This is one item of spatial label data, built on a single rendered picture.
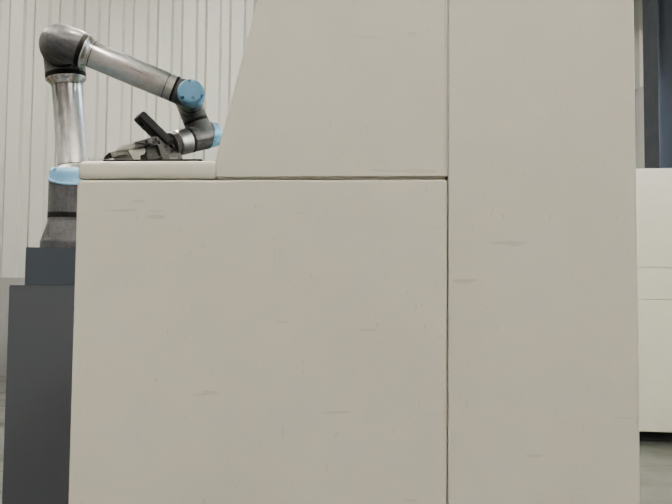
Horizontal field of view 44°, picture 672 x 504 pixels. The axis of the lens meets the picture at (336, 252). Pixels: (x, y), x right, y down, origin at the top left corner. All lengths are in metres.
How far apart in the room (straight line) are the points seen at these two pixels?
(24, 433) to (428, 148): 1.41
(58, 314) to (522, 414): 1.36
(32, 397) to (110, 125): 6.97
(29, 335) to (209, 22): 7.26
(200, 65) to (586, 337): 8.13
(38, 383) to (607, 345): 1.49
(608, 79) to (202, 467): 0.85
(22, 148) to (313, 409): 8.17
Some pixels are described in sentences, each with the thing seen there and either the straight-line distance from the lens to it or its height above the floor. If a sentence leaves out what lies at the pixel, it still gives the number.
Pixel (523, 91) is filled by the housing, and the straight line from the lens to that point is 1.31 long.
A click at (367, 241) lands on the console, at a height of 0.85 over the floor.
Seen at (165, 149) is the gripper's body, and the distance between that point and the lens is 2.47.
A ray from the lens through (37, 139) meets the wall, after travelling 9.24.
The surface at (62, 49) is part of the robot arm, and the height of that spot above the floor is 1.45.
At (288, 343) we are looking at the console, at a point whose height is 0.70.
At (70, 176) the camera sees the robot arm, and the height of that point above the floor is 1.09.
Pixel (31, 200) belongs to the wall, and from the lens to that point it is 9.16.
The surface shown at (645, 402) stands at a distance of 5.05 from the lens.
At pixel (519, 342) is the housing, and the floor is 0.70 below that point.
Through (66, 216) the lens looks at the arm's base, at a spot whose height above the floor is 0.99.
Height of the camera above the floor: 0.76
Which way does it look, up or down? 4 degrees up
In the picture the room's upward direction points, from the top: 1 degrees clockwise
